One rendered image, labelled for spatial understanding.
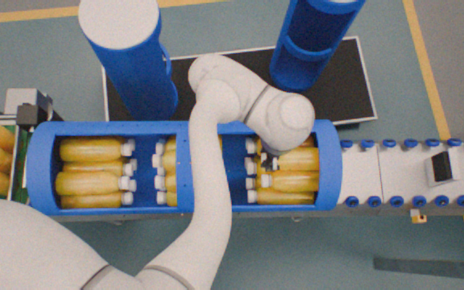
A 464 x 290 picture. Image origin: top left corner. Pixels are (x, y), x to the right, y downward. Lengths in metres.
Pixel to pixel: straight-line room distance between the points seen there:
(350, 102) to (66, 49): 1.71
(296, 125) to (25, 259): 0.53
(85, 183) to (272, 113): 0.66
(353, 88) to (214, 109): 1.78
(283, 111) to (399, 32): 2.19
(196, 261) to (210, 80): 0.41
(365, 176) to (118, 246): 1.41
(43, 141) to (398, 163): 1.17
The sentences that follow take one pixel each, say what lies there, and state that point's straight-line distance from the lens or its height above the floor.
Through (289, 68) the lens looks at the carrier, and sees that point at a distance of 2.49.
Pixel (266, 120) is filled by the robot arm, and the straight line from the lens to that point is 0.88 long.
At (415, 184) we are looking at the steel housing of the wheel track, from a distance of 1.64.
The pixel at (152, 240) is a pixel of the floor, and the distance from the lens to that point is 2.41.
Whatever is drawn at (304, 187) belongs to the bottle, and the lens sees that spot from 1.29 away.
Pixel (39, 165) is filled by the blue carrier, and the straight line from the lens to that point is 1.27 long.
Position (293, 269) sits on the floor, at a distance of 2.43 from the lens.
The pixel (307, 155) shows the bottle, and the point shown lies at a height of 1.19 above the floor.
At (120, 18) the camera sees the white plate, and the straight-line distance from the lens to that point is 1.60.
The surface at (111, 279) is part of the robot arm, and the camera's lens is 0.55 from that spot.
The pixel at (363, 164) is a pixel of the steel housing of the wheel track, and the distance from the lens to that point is 1.59.
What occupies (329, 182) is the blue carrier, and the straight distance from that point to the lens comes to 1.24.
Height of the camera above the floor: 2.38
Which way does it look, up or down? 75 degrees down
